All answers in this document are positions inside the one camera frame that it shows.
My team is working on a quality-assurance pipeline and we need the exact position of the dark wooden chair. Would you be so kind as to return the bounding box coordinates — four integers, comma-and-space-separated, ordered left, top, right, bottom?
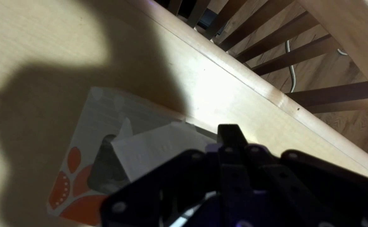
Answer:
167, 0, 368, 114

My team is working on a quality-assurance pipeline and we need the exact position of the white tissue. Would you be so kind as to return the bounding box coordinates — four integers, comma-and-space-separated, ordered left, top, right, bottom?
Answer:
111, 118, 217, 183

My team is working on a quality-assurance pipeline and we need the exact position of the tissue box with orange print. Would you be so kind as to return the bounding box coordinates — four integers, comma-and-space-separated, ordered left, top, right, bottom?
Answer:
46, 87, 217, 227

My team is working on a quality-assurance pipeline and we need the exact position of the white cable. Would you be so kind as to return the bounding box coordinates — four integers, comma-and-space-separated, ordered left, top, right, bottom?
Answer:
285, 40, 349, 94

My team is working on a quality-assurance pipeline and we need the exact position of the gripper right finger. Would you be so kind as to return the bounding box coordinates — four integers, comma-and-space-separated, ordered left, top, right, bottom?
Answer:
234, 124, 368, 227

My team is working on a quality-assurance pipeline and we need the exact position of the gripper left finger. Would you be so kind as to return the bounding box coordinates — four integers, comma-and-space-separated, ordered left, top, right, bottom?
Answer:
101, 124, 235, 227

